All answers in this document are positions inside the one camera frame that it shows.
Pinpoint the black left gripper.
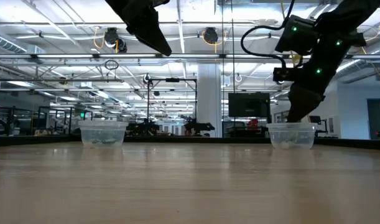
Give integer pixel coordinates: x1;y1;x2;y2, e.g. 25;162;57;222
104;0;173;57

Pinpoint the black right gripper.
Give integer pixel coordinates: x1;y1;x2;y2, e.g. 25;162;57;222
272;30;368;123

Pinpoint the clear plastic cup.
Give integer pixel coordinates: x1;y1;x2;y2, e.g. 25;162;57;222
266;122;318;150
78;120;129;149

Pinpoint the black monitor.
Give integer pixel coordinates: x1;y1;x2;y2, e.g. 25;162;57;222
228;92;271;118

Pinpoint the black background robot station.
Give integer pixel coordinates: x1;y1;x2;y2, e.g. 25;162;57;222
127;78;215;137

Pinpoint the white building pillar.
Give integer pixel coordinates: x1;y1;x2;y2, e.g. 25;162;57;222
197;63;222;138

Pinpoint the black ceiling cable reel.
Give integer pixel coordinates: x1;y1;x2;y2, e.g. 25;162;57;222
203;27;219;45
103;27;128;54

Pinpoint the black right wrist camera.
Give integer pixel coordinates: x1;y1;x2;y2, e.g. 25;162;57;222
274;14;318;56

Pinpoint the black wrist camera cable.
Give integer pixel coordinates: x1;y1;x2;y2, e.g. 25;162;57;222
240;0;298;70

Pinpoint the black aluminium table frame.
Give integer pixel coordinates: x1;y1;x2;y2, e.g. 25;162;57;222
0;135;380;151

